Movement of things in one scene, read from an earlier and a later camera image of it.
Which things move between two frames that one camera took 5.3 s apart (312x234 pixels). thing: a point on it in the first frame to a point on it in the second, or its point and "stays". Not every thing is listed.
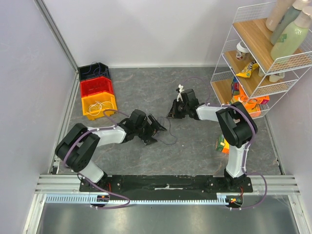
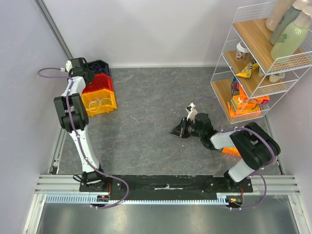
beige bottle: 279,11 stays
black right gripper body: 177,109 to 183,127
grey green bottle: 290,16 stays
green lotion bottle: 292,39 stays
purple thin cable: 162,116 to 97,68
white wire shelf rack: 247,73 stays
